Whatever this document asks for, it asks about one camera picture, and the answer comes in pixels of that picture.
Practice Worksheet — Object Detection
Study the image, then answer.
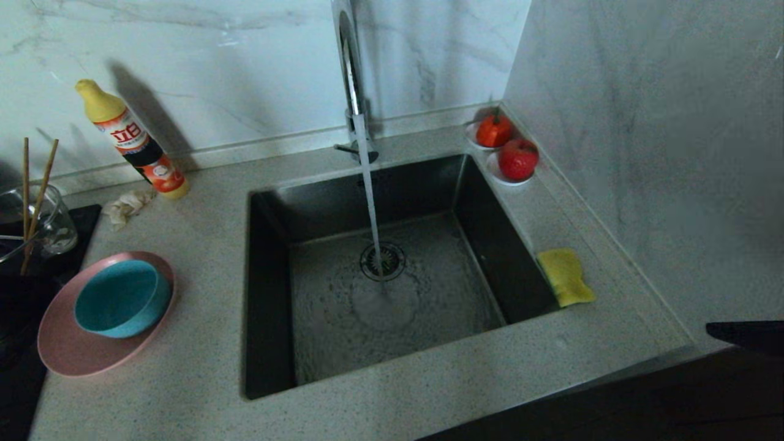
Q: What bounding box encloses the pink plastic plate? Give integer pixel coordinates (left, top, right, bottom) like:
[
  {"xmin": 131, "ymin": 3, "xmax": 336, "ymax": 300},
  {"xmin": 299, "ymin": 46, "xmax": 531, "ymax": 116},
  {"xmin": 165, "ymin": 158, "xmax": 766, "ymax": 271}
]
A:
[{"xmin": 37, "ymin": 251, "xmax": 177, "ymax": 378}]

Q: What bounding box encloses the yellow green sponge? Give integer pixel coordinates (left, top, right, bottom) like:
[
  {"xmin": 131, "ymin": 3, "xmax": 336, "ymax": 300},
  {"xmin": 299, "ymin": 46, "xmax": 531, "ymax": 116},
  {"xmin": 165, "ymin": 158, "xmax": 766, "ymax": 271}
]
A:
[{"xmin": 537, "ymin": 248, "xmax": 597, "ymax": 308}]

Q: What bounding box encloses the small white round dish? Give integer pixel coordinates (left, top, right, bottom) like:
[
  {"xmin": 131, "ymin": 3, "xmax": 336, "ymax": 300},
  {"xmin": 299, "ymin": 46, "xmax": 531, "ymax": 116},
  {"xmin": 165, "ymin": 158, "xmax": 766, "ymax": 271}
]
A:
[
  {"xmin": 486, "ymin": 151, "xmax": 535, "ymax": 186},
  {"xmin": 467, "ymin": 120, "xmax": 512, "ymax": 151}
]

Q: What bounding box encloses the orange-red toy tomato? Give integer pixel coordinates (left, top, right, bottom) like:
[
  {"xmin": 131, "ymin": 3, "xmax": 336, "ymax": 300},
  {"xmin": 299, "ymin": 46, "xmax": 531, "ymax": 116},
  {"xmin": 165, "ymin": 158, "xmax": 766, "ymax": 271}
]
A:
[{"xmin": 476, "ymin": 109, "xmax": 513, "ymax": 148}]

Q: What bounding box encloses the teal plastic bowl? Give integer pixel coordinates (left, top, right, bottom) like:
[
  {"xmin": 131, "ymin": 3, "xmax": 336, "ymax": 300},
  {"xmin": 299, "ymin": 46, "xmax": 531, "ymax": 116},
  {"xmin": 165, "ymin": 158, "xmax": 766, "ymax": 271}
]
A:
[{"xmin": 73, "ymin": 259, "xmax": 173, "ymax": 339}]

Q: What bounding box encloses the crumpled white paper tissue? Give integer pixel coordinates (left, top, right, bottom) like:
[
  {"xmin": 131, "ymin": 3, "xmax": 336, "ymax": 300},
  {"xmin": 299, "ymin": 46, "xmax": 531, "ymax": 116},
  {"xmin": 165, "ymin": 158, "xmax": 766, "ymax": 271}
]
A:
[{"xmin": 102, "ymin": 187, "xmax": 158, "ymax": 233}]

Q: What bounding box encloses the orange dish soap bottle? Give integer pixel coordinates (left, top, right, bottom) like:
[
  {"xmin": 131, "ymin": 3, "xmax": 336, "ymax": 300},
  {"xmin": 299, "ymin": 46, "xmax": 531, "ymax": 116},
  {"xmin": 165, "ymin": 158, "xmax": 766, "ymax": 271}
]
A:
[{"xmin": 75, "ymin": 78, "xmax": 190, "ymax": 200}]

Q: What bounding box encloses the chrome sink faucet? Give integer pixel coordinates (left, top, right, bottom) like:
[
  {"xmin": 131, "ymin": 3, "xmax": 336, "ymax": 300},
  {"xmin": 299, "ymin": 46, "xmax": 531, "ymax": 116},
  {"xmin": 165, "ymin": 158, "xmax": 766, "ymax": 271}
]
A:
[{"xmin": 330, "ymin": 0, "xmax": 379, "ymax": 165}]

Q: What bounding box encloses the black induction cooktop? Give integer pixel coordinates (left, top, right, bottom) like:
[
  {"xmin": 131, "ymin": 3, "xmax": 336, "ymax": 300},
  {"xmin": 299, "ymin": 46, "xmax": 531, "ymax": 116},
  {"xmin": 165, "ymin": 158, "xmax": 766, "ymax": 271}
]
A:
[{"xmin": 0, "ymin": 204, "xmax": 102, "ymax": 441}]

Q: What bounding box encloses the round metal drain strainer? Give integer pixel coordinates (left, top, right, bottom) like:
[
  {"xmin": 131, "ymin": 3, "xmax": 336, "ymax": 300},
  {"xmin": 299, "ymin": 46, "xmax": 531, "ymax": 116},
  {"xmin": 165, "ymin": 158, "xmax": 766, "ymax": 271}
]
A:
[{"xmin": 360, "ymin": 241, "xmax": 406, "ymax": 282}]

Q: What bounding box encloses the stainless steel sink basin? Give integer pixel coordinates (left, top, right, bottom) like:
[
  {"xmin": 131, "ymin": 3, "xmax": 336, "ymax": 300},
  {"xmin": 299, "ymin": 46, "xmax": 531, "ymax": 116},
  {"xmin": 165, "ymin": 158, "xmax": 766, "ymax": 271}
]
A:
[{"xmin": 244, "ymin": 153, "xmax": 561, "ymax": 402}]

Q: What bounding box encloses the clear glass cup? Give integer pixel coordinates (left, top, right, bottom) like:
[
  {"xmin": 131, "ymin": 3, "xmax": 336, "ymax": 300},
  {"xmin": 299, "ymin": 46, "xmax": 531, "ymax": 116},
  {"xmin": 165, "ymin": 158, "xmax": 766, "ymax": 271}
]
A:
[{"xmin": 0, "ymin": 183, "xmax": 79, "ymax": 265}]

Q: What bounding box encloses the red toy apple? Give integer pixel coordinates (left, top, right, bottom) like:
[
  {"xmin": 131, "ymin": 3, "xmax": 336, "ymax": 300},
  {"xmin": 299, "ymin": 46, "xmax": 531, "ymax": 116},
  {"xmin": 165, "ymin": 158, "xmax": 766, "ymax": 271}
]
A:
[{"xmin": 498, "ymin": 138, "xmax": 540, "ymax": 181}]

